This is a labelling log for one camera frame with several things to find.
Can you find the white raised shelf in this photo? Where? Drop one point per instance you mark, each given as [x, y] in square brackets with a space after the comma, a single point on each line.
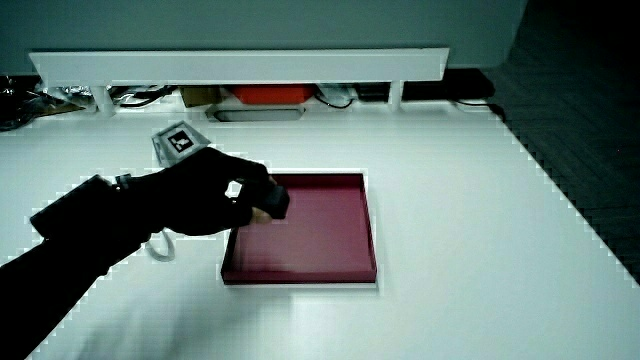
[240, 65]

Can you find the brown cardboard box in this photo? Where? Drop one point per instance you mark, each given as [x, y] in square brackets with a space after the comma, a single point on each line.
[200, 95]

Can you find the orange box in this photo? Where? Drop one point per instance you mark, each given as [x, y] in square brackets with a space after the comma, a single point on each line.
[272, 93]

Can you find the person's right forearm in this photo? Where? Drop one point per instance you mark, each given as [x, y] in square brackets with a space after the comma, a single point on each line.
[55, 260]

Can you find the crumpled plastic wrap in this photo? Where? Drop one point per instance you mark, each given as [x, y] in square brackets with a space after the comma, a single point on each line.
[27, 100]

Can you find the black charger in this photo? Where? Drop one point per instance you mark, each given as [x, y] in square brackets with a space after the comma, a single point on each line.
[272, 200]

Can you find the dark red square plate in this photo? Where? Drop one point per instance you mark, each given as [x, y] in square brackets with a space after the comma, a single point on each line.
[310, 235]

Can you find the grey flat tray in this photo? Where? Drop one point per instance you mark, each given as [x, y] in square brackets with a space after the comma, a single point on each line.
[257, 114]

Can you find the person's right hand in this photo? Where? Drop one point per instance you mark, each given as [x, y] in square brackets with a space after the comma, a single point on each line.
[195, 195]

